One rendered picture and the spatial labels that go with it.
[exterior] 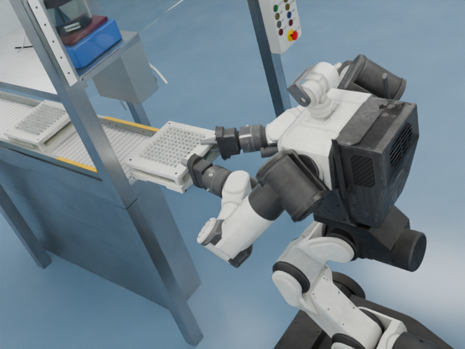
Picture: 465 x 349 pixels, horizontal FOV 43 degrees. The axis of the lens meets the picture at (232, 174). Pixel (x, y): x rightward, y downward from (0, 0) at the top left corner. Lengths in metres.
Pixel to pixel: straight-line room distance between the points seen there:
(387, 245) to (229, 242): 0.44
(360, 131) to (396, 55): 2.78
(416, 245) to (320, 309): 0.57
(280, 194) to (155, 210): 1.23
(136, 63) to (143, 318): 1.30
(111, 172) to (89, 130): 0.18
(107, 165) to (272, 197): 0.78
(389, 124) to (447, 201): 1.64
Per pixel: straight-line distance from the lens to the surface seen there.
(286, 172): 1.36
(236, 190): 1.69
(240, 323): 2.72
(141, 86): 2.14
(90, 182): 2.32
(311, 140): 1.44
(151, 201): 2.49
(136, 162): 2.03
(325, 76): 1.46
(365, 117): 1.48
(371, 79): 1.64
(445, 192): 3.11
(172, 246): 2.67
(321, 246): 1.75
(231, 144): 1.96
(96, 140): 1.95
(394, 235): 1.68
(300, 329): 2.40
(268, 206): 1.39
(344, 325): 2.15
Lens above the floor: 2.14
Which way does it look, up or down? 38 degrees down
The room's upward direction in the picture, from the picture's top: 18 degrees counter-clockwise
